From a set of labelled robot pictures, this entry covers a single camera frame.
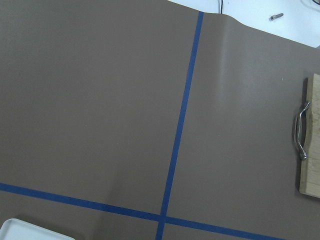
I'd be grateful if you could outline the metal screw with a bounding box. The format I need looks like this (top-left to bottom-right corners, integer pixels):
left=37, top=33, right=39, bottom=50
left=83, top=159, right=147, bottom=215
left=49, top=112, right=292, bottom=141
left=269, top=13, right=284, bottom=21

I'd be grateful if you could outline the bamboo cutting board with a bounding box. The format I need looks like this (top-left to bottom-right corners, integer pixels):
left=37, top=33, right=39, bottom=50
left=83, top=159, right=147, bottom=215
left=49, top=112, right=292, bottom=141
left=294, top=73, right=320, bottom=198

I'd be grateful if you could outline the white rectangular tray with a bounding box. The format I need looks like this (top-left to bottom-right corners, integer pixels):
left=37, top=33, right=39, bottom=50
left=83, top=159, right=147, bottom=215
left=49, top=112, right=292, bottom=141
left=0, top=218, right=74, bottom=240

